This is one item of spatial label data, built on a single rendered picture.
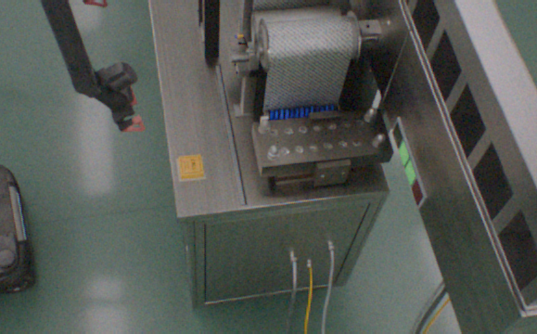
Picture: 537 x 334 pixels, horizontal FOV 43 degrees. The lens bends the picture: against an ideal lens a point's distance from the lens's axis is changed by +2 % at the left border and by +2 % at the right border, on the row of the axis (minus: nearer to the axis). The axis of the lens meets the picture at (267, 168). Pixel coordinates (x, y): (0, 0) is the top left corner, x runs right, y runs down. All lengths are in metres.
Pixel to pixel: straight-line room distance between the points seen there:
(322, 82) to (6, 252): 1.35
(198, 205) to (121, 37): 1.76
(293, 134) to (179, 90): 0.45
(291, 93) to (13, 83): 1.84
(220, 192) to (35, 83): 1.67
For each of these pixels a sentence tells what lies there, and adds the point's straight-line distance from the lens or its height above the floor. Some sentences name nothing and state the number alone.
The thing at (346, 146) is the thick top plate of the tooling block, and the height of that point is 1.03.
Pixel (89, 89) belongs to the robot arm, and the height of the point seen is 1.26.
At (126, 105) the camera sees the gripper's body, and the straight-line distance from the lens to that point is 1.91.
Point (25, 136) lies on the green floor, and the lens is 3.31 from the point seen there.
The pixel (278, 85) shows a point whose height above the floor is 1.15.
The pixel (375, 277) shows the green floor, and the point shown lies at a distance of 2.95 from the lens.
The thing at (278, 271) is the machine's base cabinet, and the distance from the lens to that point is 2.51.
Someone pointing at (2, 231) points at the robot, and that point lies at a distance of 2.80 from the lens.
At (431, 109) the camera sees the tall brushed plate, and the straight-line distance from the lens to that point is 1.65.
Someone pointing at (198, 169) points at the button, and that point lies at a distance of 2.03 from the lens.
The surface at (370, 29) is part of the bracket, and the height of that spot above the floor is 1.29.
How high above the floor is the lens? 2.66
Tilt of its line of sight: 59 degrees down
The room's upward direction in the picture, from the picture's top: 8 degrees clockwise
